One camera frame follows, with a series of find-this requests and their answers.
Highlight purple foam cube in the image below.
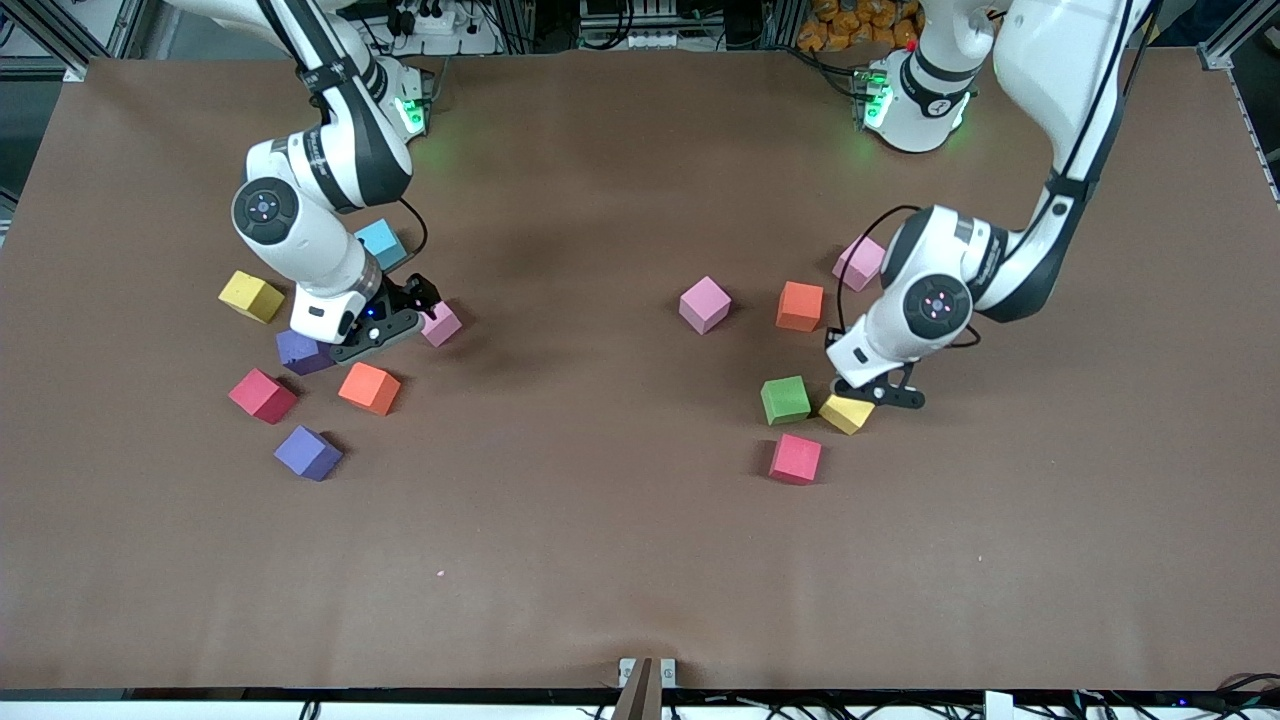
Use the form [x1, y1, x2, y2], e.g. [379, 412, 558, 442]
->
[273, 425, 344, 483]
[275, 329, 338, 377]

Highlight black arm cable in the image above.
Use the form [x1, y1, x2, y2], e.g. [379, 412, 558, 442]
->
[255, 0, 429, 273]
[834, 0, 1141, 337]

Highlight green foam cube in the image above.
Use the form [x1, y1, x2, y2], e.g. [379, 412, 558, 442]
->
[760, 375, 813, 427]

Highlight white table edge rail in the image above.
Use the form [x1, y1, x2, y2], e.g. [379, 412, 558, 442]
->
[0, 698, 1280, 720]

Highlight brown table cover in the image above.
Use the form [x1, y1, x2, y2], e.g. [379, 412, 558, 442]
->
[0, 48, 1280, 693]

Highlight aluminium frame beam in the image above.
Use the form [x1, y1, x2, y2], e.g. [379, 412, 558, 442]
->
[1195, 0, 1280, 71]
[0, 0, 151, 83]

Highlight aluminium frame post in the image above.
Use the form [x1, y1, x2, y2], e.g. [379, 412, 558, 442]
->
[500, 0, 536, 53]
[760, 0, 801, 49]

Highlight yellow foam cube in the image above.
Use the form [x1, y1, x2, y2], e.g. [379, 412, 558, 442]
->
[218, 270, 287, 325]
[818, 392, 876, 437]

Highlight white power strip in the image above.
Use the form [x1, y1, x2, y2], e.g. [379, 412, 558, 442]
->
[583, 28, 681, 51]
[385, 0, 501, 57]

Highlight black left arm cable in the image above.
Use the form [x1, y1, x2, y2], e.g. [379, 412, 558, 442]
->
[834, 0, 1141, 337]

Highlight pile of orange balls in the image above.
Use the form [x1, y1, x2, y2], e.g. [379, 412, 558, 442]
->
[797, 0, 923, 53]

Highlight light blue foam cube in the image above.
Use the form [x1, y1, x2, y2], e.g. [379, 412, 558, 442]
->
[354, 218, 410, 273]

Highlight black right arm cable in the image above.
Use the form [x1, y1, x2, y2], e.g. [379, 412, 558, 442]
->
[255, 0, 429, 273]

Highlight orange foam cube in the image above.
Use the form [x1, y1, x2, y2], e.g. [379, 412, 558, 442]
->
[775, 281, 826, 333]
[337, 362, 403, 417]

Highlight light pink foam cube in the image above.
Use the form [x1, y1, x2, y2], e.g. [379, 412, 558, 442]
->
[420, 301, 464, 349]
[678, 276, 733, 336]
[832, 236, 888, 293]

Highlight white table side rail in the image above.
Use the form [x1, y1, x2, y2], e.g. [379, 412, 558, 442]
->
[1225, 65, 1280, 211]

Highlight red foam cube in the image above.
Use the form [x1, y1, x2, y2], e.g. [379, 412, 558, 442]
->
[227, 368, 299, 426]
[768, 433, 823, 487]

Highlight metal bracket with brown bar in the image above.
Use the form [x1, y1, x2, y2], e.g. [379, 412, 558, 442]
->
[612, 656, 679, 720]

